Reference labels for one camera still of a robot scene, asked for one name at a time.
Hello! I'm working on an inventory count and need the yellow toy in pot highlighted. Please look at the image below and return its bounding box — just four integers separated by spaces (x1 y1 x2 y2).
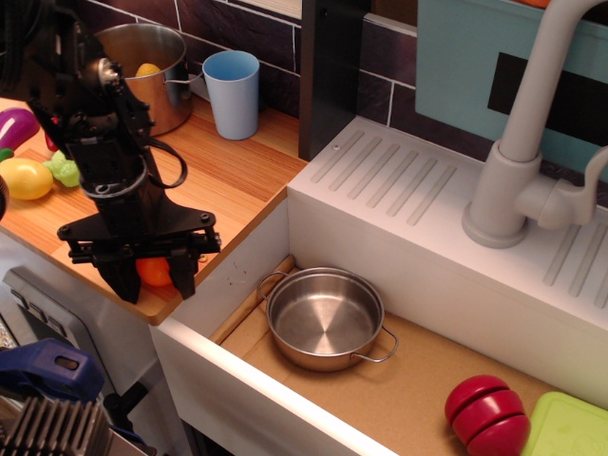
135 63 161 78

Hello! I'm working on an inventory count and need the purple toy eggplant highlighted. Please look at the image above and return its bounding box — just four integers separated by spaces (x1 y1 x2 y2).
1 107 40 151

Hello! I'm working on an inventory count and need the yellow toy lemon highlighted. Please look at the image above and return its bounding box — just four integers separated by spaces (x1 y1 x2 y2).
1 158 53 200

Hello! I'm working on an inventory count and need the red wooden toy apple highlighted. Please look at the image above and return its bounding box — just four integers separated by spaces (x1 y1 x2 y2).
444 374 531 455

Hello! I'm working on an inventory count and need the light blue plastic cup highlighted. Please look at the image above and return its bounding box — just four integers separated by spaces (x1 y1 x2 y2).
202 50 260 141

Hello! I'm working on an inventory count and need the green toy lettuce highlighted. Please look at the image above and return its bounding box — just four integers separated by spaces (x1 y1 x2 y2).
43 150 80 188

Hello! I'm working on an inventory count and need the tall steel pot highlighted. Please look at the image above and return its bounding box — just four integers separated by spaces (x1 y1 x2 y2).
96 24 199 136

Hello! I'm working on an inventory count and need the white toy sink unit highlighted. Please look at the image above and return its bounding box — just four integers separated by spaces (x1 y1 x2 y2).
152 119 607 455

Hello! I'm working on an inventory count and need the green plastic cutting board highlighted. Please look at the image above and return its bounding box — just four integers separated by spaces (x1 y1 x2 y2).
522 391 607 455

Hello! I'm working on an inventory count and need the silver toy oven panel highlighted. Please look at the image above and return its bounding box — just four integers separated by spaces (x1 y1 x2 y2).
2 268 98 356

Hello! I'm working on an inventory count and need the grey toy faucet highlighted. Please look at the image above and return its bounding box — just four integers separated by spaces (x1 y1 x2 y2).
462 1 607 249

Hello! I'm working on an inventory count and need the blue clamp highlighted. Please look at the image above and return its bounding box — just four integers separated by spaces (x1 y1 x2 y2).
1 338 105 402

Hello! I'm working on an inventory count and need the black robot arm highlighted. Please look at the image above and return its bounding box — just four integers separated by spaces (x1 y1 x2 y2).
1 1 220 303

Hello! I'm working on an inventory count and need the shallow steel pan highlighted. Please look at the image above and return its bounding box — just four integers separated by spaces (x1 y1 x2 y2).
256 267 400 372

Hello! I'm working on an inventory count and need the orange plastic toy carrot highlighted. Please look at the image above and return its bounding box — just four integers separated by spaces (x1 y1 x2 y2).
136 257 172 287

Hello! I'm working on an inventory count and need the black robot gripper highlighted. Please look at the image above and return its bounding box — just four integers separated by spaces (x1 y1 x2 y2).
57 161 220 304

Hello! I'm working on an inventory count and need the red toy pepper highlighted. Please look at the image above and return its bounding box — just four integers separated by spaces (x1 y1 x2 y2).
45 134 58 152

